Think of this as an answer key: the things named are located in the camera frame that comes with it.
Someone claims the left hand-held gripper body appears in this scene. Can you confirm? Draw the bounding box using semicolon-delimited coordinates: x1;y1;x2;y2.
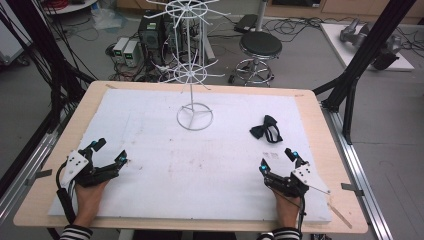
60;146;120;188

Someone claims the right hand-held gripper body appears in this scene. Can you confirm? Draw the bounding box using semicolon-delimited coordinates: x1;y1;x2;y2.
263;159;332;199

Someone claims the black bow tie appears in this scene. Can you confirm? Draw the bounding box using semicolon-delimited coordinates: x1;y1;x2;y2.
249;114;284;145

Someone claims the person's right hand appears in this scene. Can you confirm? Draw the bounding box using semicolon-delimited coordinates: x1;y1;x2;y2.
272;191;303;230

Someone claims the person's left hand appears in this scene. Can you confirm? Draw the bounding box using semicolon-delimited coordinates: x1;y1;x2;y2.
73;179;110;229

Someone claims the thin wooden stick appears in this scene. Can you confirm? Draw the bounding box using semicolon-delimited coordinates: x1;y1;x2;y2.
327;202;353;230

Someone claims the white foam mat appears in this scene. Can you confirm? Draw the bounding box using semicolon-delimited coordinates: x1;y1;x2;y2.
47;88;334;225

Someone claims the white bench power supply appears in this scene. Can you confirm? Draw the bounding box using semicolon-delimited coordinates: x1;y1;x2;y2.
122;39;141;68
112;36;130;64

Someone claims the white floor board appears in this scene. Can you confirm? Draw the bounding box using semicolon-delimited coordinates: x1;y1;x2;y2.
319;22;416;72

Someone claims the black round stool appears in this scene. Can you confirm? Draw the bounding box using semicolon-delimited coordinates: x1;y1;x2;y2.
227;30;283;88

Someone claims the black computer tower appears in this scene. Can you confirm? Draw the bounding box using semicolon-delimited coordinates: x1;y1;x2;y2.
137;12;167;58

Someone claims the grey robot part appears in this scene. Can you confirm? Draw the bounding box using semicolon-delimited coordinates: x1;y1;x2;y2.
339;17;372;48

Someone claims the flat black box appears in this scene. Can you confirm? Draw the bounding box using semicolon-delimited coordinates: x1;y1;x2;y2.
233;13;260;34

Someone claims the grey stand pole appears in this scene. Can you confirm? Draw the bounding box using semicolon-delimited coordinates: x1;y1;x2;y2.
254;0;270;33

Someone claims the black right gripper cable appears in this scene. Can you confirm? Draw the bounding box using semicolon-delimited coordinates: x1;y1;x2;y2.
297;196;307;235

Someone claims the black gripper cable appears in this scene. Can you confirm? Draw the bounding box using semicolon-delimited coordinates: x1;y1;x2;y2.
297;196;307;235
55;161;78;225

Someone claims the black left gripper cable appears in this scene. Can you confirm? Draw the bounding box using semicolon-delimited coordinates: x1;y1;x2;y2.
55;161;78;225

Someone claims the grey metal bracket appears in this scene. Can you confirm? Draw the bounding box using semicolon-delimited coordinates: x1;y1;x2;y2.
340;182;365;197
25;168;54;187

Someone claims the aluminium rail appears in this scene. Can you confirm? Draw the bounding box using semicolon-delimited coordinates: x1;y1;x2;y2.
320;102;396;240
0;109;66;222

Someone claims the black metal frame strut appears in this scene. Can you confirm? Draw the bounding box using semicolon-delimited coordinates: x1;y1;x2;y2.
312;0;418;146
0;0;98;135

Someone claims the white wire display rack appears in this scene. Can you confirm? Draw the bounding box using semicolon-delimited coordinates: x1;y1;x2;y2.
143;0;232;132

